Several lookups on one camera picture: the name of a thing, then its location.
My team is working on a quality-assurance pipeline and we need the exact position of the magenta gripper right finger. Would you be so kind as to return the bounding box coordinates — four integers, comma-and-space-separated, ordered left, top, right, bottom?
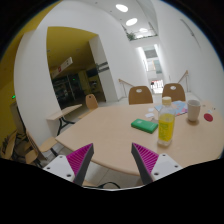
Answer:
131, 142, 183, 185

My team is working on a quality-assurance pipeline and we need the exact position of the yellow drink plastic bottle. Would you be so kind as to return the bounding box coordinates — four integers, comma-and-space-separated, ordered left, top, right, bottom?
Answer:
158, 96, 176, 146

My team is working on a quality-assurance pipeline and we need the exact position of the wooden chair right back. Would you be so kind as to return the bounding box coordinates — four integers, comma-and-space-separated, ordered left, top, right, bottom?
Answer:
162, 83, 186, 101

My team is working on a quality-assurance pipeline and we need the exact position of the red round lid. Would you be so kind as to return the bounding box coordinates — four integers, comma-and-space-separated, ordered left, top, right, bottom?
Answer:
204, 113, 213, 122

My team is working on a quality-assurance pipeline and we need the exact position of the white paper cup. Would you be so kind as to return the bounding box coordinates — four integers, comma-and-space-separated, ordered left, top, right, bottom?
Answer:
187, 100, 201, 122

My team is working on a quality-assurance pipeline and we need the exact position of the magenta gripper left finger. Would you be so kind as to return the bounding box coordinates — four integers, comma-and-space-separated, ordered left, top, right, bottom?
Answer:
42, 142, 95, 187

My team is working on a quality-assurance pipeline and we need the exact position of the wooden chair foreground left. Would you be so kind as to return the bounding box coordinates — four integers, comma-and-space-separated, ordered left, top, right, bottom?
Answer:
25, 132, 58, 167

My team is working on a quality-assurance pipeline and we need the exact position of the potted plant on balcony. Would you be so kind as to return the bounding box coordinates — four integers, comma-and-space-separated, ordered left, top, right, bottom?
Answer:
126, 32, 136, 41

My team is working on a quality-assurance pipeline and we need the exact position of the white card near book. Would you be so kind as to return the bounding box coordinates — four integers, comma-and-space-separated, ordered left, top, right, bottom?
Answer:
145, 113, 155, 118

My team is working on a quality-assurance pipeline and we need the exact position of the small side table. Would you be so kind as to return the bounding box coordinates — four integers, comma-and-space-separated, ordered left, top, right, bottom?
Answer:
47, 104, 81, 135

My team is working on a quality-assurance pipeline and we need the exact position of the wooden chair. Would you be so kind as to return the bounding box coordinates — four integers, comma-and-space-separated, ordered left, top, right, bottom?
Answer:
162, 83, 186, 101
79, 94, 98, 119
128, 86, 153, 105

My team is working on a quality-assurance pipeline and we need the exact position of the wooden chair left back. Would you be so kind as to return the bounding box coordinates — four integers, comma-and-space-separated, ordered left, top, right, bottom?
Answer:
128, 86, 153, 105

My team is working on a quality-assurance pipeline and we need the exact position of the hanging white red sign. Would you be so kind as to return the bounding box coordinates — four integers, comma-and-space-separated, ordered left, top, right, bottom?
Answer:
51, 57, 73, 78

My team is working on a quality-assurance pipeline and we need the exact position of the wooden chair far left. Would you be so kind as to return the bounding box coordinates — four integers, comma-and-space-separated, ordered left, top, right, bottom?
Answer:
79, 94, 98, 119

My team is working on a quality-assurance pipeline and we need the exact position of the colourful magazine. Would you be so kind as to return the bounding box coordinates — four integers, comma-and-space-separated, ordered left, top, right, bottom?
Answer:
155, 101, 188, 116

